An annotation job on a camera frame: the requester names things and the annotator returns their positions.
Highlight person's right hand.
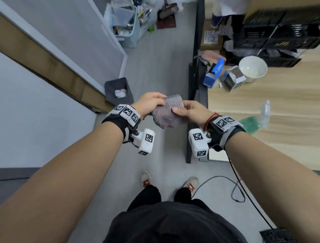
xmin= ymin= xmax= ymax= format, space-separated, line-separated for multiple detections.
xmin=172 ymin=100 xmax=216 ymax=130

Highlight person's left hand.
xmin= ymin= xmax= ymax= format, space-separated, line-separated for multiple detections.
xmin=131 ymin=92 xmax=167 ymax=120

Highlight grey cleaning cloth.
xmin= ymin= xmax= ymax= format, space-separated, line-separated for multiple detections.
xmin=151 ymin=94 xmax=188 ymax=130

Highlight person's right forearm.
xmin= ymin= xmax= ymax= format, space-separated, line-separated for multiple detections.
xmin=225 ymin=131 xmax=320 ymax=243

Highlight person's left forearm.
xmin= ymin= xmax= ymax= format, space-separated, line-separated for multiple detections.
xmin=0 ymin=122 xmax=124 ymax=243

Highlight left wristband with markers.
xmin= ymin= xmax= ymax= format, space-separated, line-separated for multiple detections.
xmin=102 ymin=104 xmax=141 ymax=144

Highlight wristband with markers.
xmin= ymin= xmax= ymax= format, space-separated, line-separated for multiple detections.
xmin=207 ymin=115 xmax=247 ymax=152
xmin=102 ymin=104 xmax=141 ymax=144

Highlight right wristband with markers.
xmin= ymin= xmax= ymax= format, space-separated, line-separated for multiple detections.
xmin=207 ymin=115 xmax=247 ymax=152

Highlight dark grey trash bin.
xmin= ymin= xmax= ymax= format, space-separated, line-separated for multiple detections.
xmin=104 ymin=77 xmax=134 ymax=105

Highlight white marker cube on wrist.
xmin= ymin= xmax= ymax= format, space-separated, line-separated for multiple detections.
xmin=130 ymin=128 xmax=155 ymax=156

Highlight blue carton box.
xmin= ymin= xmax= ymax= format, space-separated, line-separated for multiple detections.
xmin=202 ymin=58 xmax=225 ymax=89

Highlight small open white box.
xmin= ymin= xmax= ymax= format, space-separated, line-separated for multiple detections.
xmin=220 ymin=65 xmax=247 ymax=91

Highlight pink cloth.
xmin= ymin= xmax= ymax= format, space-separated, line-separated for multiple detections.
xmin=195 ymin=49 xmax=227 ymax=66

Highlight brown labelled cardboard box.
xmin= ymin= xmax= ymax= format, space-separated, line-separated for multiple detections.
xmin=200 ymin=20 xmax=225 ymax=52

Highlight pale blue storage bin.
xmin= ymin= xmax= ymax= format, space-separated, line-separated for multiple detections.
xmin=104 ymin=2 xmax=140 ymax=48

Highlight white bowl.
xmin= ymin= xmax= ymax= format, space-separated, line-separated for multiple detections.
xmin=238 ymin=55 xmax=268 ymax=82

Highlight white and red right shoe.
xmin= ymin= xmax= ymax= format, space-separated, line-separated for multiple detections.
xmin=182 ymin=176 xmax=199 ymax=193

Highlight white and red shoe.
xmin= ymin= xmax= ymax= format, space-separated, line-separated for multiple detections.
xmin=139 ymin=171 xmax=152 ymax=189
xmin=182 ymin=176 xmax=199 ymax=193

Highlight white and red left shoe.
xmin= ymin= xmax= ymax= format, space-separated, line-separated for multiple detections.
xmin=139 ymin=171 xmax=152 ymax=189

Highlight dark red dustpan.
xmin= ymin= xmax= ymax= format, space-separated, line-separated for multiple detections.
xmin=157 ymin=0 xmax=179 ymax=30

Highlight brown cardboard sheet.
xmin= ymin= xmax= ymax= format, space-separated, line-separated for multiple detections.
xmin=0 ymin=15 xmax=114 ymax=113

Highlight clear plastic bag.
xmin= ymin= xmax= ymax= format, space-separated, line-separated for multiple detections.
xmin=136 ymin=0 xmax=163 ymax=27

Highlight black trousers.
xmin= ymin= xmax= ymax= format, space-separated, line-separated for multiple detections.
xmin=127 ymin=185 xmax=210 ymax=213

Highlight white-framed grey board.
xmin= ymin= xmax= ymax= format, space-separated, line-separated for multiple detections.
xmin=0 ymin=0 xmax=128 ymax=95

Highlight black plastic crate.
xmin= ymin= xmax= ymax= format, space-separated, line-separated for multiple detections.
xmin=232 ymin=10 xmax=320 ymax=49
xmin=257 ymin=49 xmax=302 ymax=68

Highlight white fluffy cloth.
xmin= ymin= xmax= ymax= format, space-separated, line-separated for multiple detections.
xmin=212 ymin=0 xmax=250 ymax=18

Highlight black shirt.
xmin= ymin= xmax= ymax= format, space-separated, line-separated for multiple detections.
xmin=103 ymin=201 xmax=248 ymax=243

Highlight large brown cardboard box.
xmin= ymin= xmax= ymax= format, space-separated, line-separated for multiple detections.
xmin=244 ymin=0 xmax=320 ymax=18

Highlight red string bracelet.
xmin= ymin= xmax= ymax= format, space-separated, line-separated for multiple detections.
xmin=203 ymin=112 xmax=220 ymax=132

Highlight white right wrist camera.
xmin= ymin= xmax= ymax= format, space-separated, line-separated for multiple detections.
xmin=188 ymin=128 xmax=212 ymax=158

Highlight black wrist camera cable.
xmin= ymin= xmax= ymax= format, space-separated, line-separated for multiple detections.
xmin=191 ymin=150 xmax=275 ymax=230

